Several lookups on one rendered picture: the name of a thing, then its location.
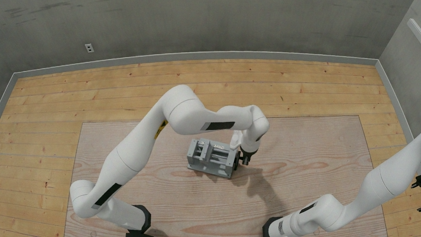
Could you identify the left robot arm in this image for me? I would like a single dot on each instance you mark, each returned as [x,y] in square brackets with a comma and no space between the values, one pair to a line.
[186,114]

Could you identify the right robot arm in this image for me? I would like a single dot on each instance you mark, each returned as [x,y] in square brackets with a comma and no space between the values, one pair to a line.
[385,182]

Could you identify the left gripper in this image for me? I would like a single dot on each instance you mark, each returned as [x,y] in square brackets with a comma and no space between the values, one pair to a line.
[246,156]

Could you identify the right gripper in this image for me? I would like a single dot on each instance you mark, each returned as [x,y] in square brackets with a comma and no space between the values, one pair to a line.
[417,183]

